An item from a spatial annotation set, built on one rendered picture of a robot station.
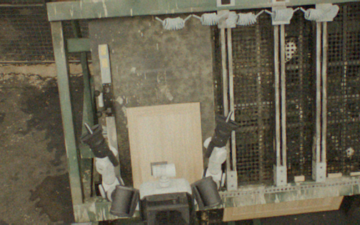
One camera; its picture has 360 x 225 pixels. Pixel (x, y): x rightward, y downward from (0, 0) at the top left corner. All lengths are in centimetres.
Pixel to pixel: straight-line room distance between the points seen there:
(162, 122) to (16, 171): 198
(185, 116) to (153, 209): 76
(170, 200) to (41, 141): 250
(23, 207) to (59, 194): 30
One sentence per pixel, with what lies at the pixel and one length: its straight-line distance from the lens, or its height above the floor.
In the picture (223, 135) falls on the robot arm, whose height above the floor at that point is 151.
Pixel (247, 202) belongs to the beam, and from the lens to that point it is 294.
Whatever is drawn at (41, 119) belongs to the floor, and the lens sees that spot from 475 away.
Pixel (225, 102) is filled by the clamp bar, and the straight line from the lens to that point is 269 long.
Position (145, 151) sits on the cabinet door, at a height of 113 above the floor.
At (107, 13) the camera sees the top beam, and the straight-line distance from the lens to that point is 256.
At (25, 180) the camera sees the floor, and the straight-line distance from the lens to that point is 427.
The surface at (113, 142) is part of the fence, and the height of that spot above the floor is 122.
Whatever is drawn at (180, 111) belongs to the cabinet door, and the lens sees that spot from 271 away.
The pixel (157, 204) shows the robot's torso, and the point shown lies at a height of 140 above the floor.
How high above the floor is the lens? 324
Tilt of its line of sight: 44 degrees down
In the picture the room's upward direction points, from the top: straight up
